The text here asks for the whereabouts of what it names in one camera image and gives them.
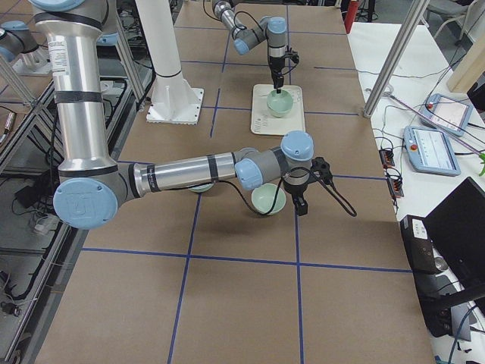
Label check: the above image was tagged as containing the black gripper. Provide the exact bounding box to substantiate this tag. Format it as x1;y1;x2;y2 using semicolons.
283;180;308;216
268;56;285;94

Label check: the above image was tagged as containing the green bowl carried to tray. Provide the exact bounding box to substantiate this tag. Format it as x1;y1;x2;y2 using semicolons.
266;89;293;109

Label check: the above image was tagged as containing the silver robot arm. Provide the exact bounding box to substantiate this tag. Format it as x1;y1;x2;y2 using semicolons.
211;1;291;94
29;1;316;230

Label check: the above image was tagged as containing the green bowl on tray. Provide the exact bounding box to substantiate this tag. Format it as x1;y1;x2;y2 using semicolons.
268;108;293;118

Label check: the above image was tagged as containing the cream bear tray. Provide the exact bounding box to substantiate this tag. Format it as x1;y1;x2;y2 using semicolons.
250;84;305;136

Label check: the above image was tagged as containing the orange connector block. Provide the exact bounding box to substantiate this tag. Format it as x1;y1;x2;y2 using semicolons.
387;177;404;199
379;149;395;168

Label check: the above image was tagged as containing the green bowl with ice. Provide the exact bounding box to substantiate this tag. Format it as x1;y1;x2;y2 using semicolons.
189;183;214;193

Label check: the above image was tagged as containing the red cylinder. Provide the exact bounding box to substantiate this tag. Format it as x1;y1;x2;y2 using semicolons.
344;0;359;34

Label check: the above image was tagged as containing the black box device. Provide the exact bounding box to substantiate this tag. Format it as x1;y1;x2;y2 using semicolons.
400;215;467;337

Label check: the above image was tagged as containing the near teach pendant tablet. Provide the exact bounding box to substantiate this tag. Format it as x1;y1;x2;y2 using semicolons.
403;126;461;177

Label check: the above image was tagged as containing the teach pendant tablet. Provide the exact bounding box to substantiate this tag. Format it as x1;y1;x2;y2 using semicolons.
420;93;472;137
403;126;461;177

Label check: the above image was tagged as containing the black laptop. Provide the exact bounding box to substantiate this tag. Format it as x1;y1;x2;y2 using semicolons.
424;177;485;287

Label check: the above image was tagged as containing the far teach pendant tablet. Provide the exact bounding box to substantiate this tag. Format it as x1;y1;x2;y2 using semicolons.
420;93;472;137

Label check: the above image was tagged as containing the reacher grabber stick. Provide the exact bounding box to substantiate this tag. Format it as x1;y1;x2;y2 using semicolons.
384;92;484;177

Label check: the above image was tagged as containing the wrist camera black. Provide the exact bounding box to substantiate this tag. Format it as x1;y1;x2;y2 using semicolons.
286;47;299;65
311;157;334;187

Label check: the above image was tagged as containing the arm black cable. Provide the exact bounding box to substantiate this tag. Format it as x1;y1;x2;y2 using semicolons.
202;0;301;77
181;168;358;218

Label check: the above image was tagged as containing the white pedestal column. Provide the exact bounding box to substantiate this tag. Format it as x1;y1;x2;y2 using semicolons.
136;0;204;125

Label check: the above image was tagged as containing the aluminium frame post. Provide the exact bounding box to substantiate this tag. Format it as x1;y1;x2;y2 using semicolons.
363;0;430;118

